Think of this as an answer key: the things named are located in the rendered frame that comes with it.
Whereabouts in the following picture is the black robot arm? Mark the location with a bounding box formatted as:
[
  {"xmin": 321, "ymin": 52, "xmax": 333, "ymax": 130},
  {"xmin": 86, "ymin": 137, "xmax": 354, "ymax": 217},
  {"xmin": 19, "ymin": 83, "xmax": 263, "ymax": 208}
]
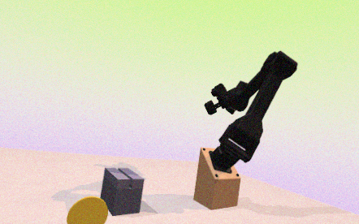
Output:
[{"xmin": 209, "ymin": 51, "xmax": 297, "ymax": 174}]

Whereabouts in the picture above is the gold coin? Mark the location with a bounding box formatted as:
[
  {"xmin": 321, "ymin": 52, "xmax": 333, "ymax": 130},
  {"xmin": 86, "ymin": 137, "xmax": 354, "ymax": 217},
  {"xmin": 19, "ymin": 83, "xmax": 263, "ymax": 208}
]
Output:
[{"xmin": 67, "ymin": 196, "xmax": 108, "ymax": 224}]

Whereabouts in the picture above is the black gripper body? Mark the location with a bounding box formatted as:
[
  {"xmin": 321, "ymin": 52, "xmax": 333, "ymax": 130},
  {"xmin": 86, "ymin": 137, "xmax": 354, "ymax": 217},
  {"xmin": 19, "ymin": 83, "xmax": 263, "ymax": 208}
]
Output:
[{"xmin": 204, "ymin": 94, "xmax": 229, "ymax": 115}]

